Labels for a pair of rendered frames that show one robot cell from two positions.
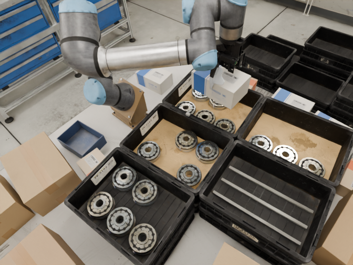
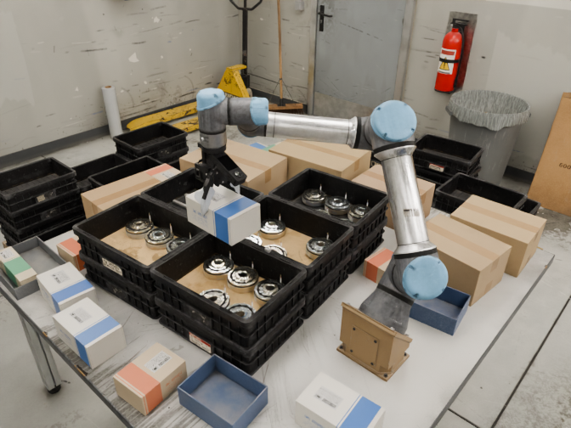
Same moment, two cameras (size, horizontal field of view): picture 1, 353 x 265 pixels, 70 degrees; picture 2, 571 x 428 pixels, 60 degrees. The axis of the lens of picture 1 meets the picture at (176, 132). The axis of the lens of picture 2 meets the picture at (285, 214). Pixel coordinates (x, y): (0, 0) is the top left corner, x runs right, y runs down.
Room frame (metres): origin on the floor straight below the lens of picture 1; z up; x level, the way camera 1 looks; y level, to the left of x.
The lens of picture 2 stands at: (2.05, -0.12, 1.88)
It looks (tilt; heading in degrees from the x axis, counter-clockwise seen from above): 32 degrees down; 175
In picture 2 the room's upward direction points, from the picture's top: 1 degrees clockwise
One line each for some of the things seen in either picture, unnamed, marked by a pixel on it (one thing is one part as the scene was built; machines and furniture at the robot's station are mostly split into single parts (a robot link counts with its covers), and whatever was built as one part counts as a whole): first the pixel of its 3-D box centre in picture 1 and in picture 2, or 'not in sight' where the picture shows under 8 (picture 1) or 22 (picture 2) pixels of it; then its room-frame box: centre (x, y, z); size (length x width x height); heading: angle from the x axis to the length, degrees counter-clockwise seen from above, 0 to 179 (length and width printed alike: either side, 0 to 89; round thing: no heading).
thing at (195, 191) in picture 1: (176, 143); (285, 229); (0.61, 0.01, 0.92); 0.40 x 0.30 x 0.02; 50
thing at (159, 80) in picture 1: (154, 78); (339, 415); (1.24, 0.10, 0.75); 0.20 x 0.12 x 0.09; 49
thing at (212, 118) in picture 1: (204, 117); (242, 276); (0.78, -0.14, 0.86); 0.10 x 0.10 x 0.01
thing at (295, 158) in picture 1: (284, 155); (159, 235); (0.53, -0.45, 0.86); 0.10 x 0.10 x 0.01
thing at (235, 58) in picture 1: (230, 51); (213, 162); (0.74, -0.22, 1.25); 0.09 x 0.08 x 0.12; 44
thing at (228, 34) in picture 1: (231, 29); (212, 137); (0.75, -0.21, 1.33); 0.08 x 0.08 x 0.05
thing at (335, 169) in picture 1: (291, 143); (144, 241); (0.58, -0.49, 0.87); 0.40 x 0.30 x 0.11; 50
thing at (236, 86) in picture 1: (219, 82); (223, 212); (0.76, -0.20, 1.09); 0.20 x 0.12 x 0.09; 44
